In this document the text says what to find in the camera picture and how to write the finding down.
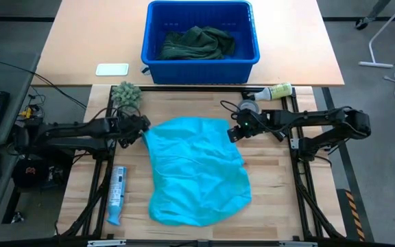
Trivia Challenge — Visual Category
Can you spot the pale rectangular plastic lid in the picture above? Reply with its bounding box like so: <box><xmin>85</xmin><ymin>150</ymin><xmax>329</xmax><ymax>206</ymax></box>
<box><xmin>95</xmin><ymin>62</ymin><xmax>130</xmax><ymax>77</ymax></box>

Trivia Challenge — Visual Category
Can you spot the black yellow hazard strip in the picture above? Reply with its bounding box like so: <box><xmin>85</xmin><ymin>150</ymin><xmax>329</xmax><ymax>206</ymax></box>
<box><xmin>344</xmin><ymin>190</ymin><xmax>366</xmax><ymax>241</ymax></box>

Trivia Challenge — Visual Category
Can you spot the black tape roll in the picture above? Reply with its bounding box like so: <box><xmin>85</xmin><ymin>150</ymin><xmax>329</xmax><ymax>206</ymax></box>
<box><xmin>237</xmin><ymin>98</ymin><xmax>261</xmax><ymax>115</ymax></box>

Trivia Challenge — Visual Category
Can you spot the potted green succulent plant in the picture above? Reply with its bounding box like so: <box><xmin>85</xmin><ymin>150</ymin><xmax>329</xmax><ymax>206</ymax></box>
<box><xmin>110</xmin><ymin>81</ymin><xmax>143</xmax><ymax>109</ymax></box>

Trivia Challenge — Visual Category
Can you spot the dark green knit garment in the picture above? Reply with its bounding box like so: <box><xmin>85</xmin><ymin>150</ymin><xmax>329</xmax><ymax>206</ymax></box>
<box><xmin>156</xmin><ymin>25</ymin><xmax>236</xmax><ymax>61</ymax></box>

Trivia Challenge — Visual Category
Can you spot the teal shirt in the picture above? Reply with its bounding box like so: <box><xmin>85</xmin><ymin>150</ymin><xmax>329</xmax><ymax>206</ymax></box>
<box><xmin>142</xmin><ymin>116</ymin><xmax>253</xmax><ymax>228</ymax></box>

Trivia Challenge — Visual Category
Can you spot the white floor stand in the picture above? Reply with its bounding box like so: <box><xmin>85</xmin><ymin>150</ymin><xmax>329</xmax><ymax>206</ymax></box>
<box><xmin>357</xmin><ymin>0</ymin><xmax>395</xmax><ymax>69</ymax></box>

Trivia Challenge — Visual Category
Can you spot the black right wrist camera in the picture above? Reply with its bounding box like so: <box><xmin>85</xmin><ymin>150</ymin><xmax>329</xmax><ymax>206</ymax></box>
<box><xmin>235</xmin><ymin>115</ymin><xmax>256</xmax><ymax>134</ymax></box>

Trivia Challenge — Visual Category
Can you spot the black caster desk leg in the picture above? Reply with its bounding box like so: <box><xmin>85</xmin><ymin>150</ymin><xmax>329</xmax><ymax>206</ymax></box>
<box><xmin>355</xmin><ymin>0</ymin><xmax>394</xmax><ymax>30</ymax></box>

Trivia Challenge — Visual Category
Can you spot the blue plastic bin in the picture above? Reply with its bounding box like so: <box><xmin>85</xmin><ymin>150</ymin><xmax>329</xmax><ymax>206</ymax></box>
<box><xmin>141</xmin><ymin>0</ymin><xmax>261</xmax><ymax>86</ymax></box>

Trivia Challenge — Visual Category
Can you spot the yellow label squeeze bottle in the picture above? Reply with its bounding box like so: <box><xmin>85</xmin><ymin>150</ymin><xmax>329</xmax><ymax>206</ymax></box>
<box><xmin>252</xmin><ymin>82</ymin><xmax>293</xmax><ymax>102</ymax></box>

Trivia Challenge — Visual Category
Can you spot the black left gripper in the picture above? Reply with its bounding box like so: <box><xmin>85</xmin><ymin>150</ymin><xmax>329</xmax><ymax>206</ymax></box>
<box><xmin>115</xmin><ymin>115</ymin><xmax>152</xmax><ymax>148</ymax></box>

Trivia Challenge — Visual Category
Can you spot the black desk cable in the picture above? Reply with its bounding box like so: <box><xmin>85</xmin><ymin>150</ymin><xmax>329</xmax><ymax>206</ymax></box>
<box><xmin>0</xmin><ymin>54</ymin><xmax>88</xmax><ymax>110</ymax></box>

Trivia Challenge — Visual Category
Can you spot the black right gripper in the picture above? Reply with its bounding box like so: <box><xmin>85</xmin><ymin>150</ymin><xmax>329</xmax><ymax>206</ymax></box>
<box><xmin>227</xmin><ymin>110</ymin><xmax>274</xmax><ymax>143</ymax></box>

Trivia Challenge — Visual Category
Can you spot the light blue tube bottle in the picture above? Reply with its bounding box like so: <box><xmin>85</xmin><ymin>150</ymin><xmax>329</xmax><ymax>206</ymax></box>
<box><xmin>105</xmin><ymin>165</ymin><xmax>128</xmax><ymax>226</ymax></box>

